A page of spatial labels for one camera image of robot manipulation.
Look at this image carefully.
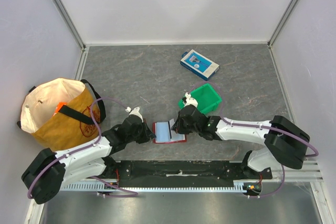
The red card holder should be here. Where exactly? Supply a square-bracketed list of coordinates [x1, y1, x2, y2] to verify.
[152, 119, 187, 144]

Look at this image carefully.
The green plastic bin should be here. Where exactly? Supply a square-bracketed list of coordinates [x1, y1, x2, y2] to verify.
[189, 82, 222, 114]

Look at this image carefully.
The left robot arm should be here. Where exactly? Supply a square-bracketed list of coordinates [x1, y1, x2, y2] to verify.
[22, 114, 156, 204]

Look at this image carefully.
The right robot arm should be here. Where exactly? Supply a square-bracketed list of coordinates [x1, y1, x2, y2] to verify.
[171, 105, 310, 179]

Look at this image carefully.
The blue white product box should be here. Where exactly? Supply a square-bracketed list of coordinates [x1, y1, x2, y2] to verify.
[180, 49, 219, 81]

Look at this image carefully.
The orange item in bag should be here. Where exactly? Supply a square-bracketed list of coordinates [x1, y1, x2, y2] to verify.
[53, 102, 67, 116]

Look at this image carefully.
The brown paper tote bag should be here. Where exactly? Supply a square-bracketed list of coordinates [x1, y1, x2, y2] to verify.
[17, 78, 106, 151]

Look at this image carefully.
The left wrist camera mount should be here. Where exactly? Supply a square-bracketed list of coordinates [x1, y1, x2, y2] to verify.
[125, 106, 143, 121]

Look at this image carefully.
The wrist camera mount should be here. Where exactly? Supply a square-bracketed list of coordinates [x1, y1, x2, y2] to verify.
[125, 106, 143, 121]
[182, 92, 198, 108]

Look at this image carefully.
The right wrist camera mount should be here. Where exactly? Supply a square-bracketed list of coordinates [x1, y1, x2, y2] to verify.
[182, 92, 198, 108]

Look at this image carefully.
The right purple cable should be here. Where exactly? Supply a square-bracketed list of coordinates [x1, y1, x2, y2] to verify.
[187, 82, 319, 199]

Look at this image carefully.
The purple cable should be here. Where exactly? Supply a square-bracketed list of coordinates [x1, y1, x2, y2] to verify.
[27, 97, 140, 200]
[187, 82, 319, 199]

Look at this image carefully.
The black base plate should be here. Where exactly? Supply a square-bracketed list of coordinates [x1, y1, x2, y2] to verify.
[98, 161, 272, 182]

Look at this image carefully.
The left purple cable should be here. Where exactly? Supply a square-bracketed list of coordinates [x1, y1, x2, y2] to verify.
[27, 97, 140, 200]

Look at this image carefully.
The grey slotted cable duct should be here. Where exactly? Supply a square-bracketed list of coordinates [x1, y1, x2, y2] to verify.
[60, 180, 247, 193]

